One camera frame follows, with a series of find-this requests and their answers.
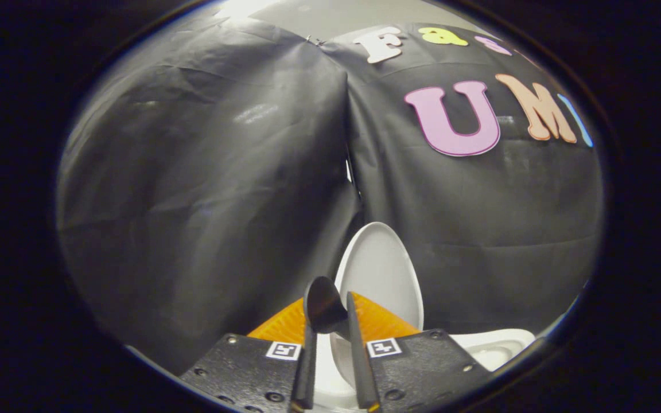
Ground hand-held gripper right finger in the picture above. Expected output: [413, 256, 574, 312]
[345, 291, 493, 412]

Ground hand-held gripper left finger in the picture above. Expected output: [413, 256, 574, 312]
[179, 295, 319, 413]

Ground black backdrop cloth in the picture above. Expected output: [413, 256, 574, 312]
[57, 11, 604, 377]

